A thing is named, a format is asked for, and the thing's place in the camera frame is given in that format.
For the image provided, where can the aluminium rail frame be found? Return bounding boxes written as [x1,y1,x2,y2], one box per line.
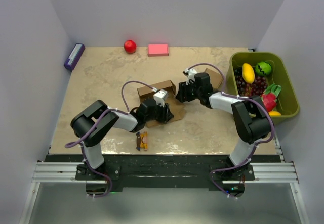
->
[20,140,310,223]

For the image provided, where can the olive green plastic bin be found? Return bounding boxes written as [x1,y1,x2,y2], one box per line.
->
[226,52,300,125]

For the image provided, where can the small folded cardboard box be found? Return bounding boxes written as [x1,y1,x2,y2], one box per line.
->
[205,68,223,89]

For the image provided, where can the small snack wrapper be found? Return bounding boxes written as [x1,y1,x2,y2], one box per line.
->
[136,131,148,151]

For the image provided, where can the green round fruit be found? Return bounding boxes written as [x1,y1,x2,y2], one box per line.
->
[255,61,272,76]

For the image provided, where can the red apple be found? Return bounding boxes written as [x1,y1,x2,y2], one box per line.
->
[124,39,137,54]

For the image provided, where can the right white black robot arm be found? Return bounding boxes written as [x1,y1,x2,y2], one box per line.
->
[176,69,274,180]

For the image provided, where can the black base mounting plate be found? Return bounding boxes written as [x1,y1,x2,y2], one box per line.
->
[45,154,255,199]

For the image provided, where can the large brown cardboard box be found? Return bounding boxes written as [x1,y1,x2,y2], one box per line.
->
[136,80,185,127]

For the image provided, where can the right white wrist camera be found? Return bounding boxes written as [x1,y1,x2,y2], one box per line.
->
[183,68,197,85]

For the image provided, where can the yellow mango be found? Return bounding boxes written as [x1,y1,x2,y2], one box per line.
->
[242,63,255,84]

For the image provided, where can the red dragon fruit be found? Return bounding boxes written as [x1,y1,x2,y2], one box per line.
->
[261,84,282,112]

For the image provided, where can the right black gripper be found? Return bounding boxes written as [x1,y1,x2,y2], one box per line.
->
[175,79,201,103]

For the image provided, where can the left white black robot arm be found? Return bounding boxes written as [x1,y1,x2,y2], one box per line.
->
[65,98,174,180]

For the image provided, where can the purple grapes bunch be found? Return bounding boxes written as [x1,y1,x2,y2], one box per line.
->
[234,67,268,97]

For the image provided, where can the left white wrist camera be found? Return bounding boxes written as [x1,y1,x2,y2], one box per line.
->
[153,89,168,107]

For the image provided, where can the orange fruit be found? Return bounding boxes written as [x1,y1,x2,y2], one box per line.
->
[268,111,281,116]

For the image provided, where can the pink rectangular box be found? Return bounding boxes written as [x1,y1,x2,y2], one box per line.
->
[147,44,169,57]

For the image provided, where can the purple blue box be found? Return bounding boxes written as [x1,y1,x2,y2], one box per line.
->
[64,43,86,71]

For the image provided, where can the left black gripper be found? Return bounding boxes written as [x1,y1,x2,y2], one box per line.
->
[144,100,173,123]

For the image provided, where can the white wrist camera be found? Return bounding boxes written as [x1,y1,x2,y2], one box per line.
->
[153,89,168,107]
[183,68,197,85]

